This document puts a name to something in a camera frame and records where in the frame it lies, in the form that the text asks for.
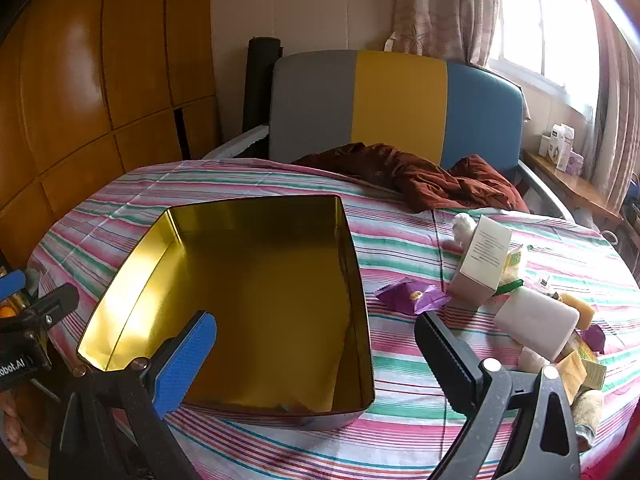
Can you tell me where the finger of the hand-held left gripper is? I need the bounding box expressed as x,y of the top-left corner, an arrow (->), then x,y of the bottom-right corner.
22,284 -> 80,332
0,269 -> 28,302

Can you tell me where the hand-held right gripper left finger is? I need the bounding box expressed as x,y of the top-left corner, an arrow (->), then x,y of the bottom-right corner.
49,310 -> 218,480

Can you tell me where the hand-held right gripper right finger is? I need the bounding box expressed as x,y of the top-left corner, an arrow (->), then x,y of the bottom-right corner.
414,311 -> 582,480

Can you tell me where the white plastic bottle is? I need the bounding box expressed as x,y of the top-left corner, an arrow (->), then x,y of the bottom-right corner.
494,290 -> 581,363

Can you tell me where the gold tin box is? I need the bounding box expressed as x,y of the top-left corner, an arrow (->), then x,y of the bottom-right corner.
76,194 -> 376,431

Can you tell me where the white carton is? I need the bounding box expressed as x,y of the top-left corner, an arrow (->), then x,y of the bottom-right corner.
447,215 -> 512,306

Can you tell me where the green yellow cracker packet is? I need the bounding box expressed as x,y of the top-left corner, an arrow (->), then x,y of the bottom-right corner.
492,244 -> 526,296

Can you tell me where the green box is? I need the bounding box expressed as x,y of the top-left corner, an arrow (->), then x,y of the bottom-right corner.
565,335 -> 607,391

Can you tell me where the mustard grey knit sock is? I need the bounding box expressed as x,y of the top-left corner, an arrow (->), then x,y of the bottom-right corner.
572,389 -> 606,448

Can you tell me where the person's left hand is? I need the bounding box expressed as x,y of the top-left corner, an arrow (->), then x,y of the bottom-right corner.
0,395 -> 28,458

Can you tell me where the purple snack packet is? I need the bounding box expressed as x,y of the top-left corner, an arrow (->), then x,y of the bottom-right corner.
582,324 -> 607,355
374,280 -> 451,316

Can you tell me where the striped bedsheet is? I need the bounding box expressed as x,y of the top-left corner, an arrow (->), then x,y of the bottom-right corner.
27,157 -> 640,480

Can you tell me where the small black white packet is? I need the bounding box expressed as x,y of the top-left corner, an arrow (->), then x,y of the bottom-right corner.
532,270 -> 563,301

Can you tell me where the tan paper packet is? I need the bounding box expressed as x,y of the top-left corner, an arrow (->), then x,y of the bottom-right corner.
555,352 -> 588,403

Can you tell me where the white fluffy ball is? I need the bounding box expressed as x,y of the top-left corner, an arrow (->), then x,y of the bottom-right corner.
451,212 -> 478,248

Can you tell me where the yellow sponge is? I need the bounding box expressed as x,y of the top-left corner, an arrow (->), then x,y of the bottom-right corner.
559,292 -> 597,331

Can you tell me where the brown blanket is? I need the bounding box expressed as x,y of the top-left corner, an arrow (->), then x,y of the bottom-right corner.
291,142 -> 530,213

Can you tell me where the red floral blanket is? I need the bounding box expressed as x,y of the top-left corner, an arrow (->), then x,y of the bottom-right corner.
580,442 -> 640,480

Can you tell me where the wooden wardrobe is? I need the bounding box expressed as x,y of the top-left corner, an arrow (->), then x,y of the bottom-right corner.
0,0 -> 223,261

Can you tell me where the wooden bedside table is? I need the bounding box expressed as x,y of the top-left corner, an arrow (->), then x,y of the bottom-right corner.
522,149 -> 623,226

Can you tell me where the tall white box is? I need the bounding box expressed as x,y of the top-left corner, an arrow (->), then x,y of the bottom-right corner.
552,123 -> 576,171

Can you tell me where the grey yellow blue headboard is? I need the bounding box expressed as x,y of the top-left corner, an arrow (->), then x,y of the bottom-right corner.
268,50 -> 531,181

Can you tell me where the black rolled mat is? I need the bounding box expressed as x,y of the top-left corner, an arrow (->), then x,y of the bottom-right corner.
242,36 -> 285,135

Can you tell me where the patterned pink curtain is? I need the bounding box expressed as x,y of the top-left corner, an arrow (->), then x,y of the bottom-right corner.
385,0 -> 501,68
590,0 -> 640,216

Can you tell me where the window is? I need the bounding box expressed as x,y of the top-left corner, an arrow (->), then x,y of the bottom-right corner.
487,0 -> 601,111

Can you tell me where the white bed side rail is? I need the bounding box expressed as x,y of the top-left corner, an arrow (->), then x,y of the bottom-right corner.
202,125 -> 271,161
520,160 -> 576,221

